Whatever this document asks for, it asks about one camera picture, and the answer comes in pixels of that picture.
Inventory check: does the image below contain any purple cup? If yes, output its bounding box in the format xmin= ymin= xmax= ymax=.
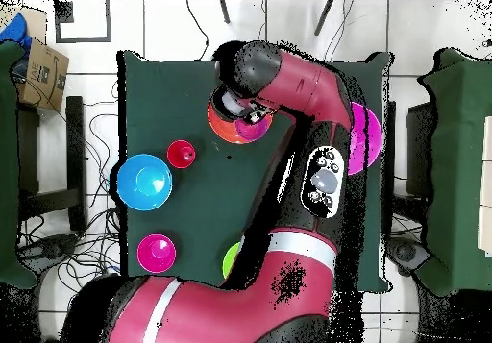
xmin=234 ymin=115 xmax=270 ymax=143

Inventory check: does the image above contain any orange bowl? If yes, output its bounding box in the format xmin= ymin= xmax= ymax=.
xmin=206 ymin=100 xmax=274 ymax=145

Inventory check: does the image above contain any dark green tablecloth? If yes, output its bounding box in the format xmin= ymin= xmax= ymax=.
xmin=116 ymin=49 xmax=393 ymax=295

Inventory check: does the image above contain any red cup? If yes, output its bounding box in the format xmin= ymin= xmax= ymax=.
xmin=165 ymin=139 xmax=197 ymax=170

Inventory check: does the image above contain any grey chair leg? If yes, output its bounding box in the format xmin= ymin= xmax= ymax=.
xmin=313 ymin=0 xmax=335 ymax=37
xmin=218 ymin=0 xmax=232 ymax=25

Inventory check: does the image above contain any large pink bowl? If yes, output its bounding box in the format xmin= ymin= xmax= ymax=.
xmin=347 ymin=101 xmax=383 ymax=177

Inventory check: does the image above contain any large blue bowl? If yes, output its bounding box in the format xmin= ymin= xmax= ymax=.
xmin=116 ymin=153 xmax=174 ymax=212

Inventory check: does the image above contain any green bowl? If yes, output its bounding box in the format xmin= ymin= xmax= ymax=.
xmin=221 ymin=241 xmax=241 ymax=280

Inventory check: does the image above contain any black metal stand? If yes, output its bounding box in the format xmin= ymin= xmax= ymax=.
xmin=16 ymin=95 xmax=87 ymax=233
xmin=383 ymin=100 xmax=435 ymax=206

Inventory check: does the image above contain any small red bowl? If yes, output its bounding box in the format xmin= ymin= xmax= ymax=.
xmin=136 ymin=233 xmax=178 ymax=275

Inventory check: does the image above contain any green cloth covered table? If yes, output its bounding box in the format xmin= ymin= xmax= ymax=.
xmin=0 ymin=39 xmax=39 ymax=290
xmin=418 ymin=48 xmax=492 ymax=297

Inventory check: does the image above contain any printed cardboard box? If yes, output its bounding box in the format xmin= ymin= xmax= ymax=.
xmin=16 ymin=37 xmax=71 ymax=112

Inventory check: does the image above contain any plain cardboard box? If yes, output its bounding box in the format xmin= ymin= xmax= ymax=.
xmin=0 ymin=5 xmax=49 ymax=45

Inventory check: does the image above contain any white box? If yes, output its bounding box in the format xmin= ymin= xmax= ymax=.
xmin=477 ymin=115 xmax=492 ymax=257

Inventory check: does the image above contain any blue bag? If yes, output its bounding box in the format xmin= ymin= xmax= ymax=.
xmin=0 ymin=12 xmax=33 ymax=58

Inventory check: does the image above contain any black floor cable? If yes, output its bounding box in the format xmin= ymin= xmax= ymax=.
xmin=185 ymin=0 xmax=211 ymax=61

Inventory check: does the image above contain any tangle of floor cables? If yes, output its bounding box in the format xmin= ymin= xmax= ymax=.
xmin=22 ymin=81 xmax=124 ymax=294

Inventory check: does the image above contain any black pedestal foot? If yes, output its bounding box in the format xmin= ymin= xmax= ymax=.
xmin=385 ymin=234 xmax=431 ymax=277
xmin=18 ymin=233 xmax=80 ymax=271

